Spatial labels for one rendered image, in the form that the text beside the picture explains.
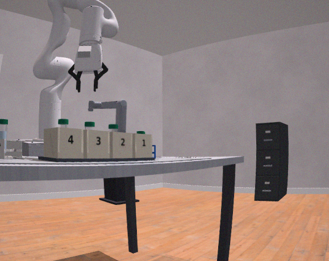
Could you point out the white tube rack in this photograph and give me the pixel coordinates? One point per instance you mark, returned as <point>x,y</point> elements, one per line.
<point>14,149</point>

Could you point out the beige bucket adapter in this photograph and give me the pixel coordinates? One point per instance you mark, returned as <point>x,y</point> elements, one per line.
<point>63,143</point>
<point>141,145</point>
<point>120,145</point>
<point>96,144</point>

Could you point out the green tube cap with orange dot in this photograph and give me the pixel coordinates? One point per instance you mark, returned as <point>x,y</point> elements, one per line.
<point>113,127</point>
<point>63,123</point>

